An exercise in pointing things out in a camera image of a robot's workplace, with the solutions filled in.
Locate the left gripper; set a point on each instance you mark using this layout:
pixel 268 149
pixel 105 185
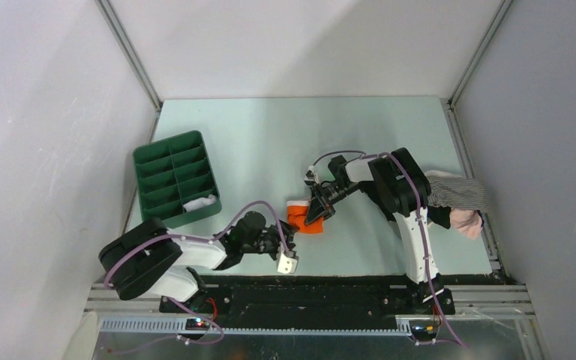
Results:
pixel 288 232

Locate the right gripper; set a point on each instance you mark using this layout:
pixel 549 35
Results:
pixel 320 205

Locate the orange underwear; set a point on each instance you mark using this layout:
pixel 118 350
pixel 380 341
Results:
pixel 296 216

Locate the white underwear black trim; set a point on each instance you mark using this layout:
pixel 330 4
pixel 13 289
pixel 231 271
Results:
pixel 199 203

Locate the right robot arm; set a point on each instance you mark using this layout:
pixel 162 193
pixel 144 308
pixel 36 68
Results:
pixel 396 184

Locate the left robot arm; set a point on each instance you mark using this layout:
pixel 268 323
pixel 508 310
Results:
pixel 149 259

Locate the black underwear beige waistband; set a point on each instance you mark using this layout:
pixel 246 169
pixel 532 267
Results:
pixel 439 215

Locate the pale pink underwear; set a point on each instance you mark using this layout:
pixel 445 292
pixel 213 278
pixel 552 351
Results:
pixel 467 222

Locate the green divided tray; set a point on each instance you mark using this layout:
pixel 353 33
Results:
pixel 171 171

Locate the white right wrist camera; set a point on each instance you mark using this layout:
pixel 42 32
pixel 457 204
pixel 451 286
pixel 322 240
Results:
pixel 311 178

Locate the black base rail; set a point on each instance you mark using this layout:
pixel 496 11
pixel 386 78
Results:
pixel 314 303

